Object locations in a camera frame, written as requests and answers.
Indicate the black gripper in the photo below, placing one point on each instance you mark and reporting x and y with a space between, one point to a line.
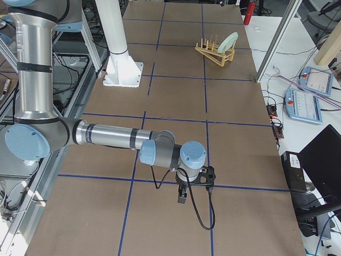
183 184

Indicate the mint green plate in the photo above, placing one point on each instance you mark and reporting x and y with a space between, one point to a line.
227 43

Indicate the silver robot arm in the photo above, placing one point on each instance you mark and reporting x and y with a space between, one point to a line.
38 131

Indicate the wooden plate rack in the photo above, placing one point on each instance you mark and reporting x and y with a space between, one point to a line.
208 48

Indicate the black computer box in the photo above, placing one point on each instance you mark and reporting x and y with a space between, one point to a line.
293 172

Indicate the orange black usb hub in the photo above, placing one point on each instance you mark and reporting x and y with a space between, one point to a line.
272 110

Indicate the black monitor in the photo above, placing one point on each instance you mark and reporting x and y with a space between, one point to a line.
320 159

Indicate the near teach pendant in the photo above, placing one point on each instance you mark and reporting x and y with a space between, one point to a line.
303 106

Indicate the teach pendant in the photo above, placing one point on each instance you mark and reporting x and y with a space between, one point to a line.
317 79
303 106

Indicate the far teach pendant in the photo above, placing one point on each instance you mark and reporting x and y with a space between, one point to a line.
317 79

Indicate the red cylinder bottle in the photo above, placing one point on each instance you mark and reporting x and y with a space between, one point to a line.
249 12

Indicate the wooden beam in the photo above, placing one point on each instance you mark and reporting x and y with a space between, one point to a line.
330 48

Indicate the office chair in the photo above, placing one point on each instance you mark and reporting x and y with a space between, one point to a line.
326 19

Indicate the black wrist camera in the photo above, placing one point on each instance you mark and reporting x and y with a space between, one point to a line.
206 176

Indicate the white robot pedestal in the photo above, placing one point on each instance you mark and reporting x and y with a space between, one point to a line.
122 70

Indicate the aluminium frame post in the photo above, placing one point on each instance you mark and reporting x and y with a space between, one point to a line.
282 27

